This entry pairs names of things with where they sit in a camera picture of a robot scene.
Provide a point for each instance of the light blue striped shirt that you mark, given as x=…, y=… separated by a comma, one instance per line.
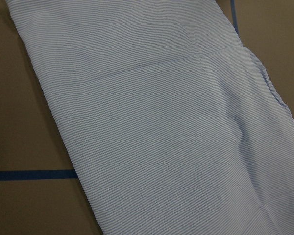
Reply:
x=172, y=125

